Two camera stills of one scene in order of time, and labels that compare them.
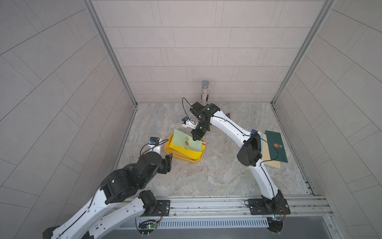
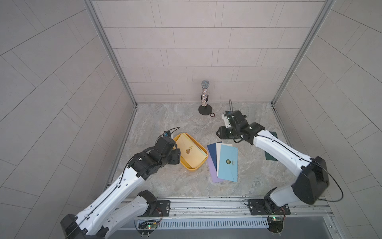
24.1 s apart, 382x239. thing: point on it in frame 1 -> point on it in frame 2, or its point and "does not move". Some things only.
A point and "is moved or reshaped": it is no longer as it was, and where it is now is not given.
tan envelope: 266,157 -> 191,153
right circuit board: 276,224 does not move
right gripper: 198,134 -> 222,134
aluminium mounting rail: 248,207 does not move
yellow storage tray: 179,156 is moved or reshaped
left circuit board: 147,227 does not move
